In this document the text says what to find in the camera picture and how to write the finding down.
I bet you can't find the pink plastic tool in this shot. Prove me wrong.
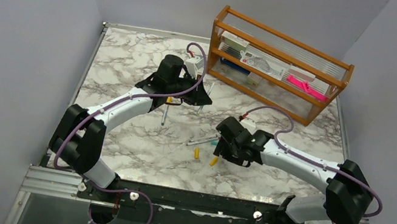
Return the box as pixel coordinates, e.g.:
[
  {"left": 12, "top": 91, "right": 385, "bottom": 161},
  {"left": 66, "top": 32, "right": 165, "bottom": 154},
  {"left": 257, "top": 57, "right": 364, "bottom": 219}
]
[{"left": 287, "top": 75, "right": 328, "bottom": 102}]

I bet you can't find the small white box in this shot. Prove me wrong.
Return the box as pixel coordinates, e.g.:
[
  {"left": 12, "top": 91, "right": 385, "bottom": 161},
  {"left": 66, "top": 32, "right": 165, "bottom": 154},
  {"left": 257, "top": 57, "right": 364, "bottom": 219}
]
[{"left": 246, "top": 73, "right": 262, "bottom": 87}]

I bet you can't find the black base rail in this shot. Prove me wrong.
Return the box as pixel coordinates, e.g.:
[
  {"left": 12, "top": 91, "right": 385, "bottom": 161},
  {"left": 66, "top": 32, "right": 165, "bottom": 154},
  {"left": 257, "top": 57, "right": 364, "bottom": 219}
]
[{"left": 76, "top": 179, "right": 303, "bottom": 224}]

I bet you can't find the orange wooden shelf rack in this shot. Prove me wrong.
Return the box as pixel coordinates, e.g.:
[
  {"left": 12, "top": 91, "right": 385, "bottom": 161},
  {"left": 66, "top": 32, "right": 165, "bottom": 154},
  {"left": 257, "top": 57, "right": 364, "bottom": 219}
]
[{"left": 208, "top": 5, "right": 355, "bottom": 126}]

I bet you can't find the white green box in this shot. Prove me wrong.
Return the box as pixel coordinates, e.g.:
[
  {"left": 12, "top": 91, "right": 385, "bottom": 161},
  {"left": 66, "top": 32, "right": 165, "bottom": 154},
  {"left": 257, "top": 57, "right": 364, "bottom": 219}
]
[{"left": 220, "top": 30, "right": 250, "bottom": 52}]

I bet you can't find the grey pen green end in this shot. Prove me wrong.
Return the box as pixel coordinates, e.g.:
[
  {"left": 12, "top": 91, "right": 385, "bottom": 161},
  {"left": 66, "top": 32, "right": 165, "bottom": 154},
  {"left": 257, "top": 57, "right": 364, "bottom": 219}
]
[{"left": 186, "top": 135, "right": 219, "bottom": 146}]

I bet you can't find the white printed card package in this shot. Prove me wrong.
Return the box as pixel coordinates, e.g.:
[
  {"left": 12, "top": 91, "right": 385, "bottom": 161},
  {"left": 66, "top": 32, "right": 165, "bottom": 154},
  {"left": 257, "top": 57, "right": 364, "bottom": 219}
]
[{"left": 240, "top": 51, "right": 286, "bottom": 81}]

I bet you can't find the blue flat box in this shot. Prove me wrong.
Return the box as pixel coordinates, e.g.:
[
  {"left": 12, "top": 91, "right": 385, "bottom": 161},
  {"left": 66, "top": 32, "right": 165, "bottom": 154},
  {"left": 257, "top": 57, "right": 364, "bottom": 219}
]
[{"left": 219, "top": 58, "right": 250, "bottom": 75}]

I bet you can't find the grey pen teal end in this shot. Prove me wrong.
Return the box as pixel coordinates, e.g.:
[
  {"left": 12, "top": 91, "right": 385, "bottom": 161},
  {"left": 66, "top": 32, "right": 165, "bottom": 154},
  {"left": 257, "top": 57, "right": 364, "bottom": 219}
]
[{"left": 196, "top": 82, "right": 215, "bottom": 116}]

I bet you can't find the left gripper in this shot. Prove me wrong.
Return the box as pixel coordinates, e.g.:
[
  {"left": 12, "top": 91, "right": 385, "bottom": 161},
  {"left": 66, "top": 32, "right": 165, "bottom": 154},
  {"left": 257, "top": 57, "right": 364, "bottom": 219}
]
[{"left": 165, "top": 68, "right": 216, "bottom": 109}]

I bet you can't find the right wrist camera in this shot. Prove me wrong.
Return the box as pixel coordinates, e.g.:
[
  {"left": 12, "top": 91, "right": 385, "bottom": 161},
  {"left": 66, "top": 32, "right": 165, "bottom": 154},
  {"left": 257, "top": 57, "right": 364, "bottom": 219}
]
[{"left": 239, "top": 117, "right": 257, "bottom": 134}]

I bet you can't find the purple cable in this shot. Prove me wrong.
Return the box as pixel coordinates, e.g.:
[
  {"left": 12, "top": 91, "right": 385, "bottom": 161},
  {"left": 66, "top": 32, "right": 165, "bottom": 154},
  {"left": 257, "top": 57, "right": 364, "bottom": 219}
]
[
  {"left": 222, "top": 101, "right": 397, "bottom": 224},
  {"left": 41, "top": 21, "right": 212, "bottom": 224}
]

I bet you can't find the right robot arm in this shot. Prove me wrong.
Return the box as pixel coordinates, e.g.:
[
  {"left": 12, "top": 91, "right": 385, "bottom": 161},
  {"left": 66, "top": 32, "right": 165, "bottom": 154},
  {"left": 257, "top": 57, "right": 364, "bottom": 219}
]
[{"left": 214, "top": 117, "right": 373, "bottom": 224}]

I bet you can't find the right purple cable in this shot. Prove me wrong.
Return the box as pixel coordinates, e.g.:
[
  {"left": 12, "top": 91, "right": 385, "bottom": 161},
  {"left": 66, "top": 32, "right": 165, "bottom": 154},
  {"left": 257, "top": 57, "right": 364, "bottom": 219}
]
[{"left": 222, "top": 101, "right": 397, "bottom": 224}]

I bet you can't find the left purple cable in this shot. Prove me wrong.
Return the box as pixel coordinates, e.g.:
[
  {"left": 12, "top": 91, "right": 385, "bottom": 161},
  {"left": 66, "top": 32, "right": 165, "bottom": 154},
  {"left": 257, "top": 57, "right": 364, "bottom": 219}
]
[{"left": 41, "top": 21, "right": 212, "bottom": 224}]

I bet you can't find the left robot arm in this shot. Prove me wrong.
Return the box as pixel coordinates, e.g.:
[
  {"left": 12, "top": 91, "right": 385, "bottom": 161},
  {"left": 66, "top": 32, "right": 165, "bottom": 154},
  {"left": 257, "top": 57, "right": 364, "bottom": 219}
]
[{"left": 49, "top": 54, "right": 212, "bottom": 201}]

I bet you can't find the aluminium frame rail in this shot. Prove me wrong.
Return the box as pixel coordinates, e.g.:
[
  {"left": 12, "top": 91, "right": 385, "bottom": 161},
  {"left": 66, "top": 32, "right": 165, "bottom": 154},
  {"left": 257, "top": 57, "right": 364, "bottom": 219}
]
[{"left": 19, "top": 160, "right": 378, "bottom": 224}]

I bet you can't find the yellow pen cap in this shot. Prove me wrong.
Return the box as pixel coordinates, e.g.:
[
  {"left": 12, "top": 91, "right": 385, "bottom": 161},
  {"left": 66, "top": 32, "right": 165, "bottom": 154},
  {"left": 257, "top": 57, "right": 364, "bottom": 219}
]
[
  {"left": 194, "top": 148, "right": 200, "bottom": 159},
  {"left": 209, "top": 156, "right": 219, "bottom": 167}
]

